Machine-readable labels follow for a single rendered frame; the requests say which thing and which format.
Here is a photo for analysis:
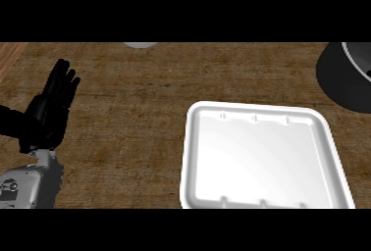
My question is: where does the pale grey object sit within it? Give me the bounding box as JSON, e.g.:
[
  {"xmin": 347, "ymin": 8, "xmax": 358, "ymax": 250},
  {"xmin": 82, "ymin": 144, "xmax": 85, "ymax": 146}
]
[{"xmin": 122, "ymin": 42, "xmax": 160, "ymax": 50}]

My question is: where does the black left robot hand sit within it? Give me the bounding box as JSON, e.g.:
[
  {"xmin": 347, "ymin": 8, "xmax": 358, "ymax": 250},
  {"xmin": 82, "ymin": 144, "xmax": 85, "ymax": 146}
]
[{"xmin": 0, "ymin": 58, "xmax": 83, "ymax": 155}]

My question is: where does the dark grey pot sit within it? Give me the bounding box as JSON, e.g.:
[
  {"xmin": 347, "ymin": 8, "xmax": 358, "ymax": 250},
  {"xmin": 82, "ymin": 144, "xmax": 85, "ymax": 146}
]
[{"xmin": 315, "ymin": 42, "xmax": 371, "ymax": 115}]

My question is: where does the white plastic tray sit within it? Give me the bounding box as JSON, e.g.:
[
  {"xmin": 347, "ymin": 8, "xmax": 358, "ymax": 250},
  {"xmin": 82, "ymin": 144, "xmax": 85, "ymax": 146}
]
[{"xmin": 180, "ymin": 100, "xmax": 357, "ymax": 210}]

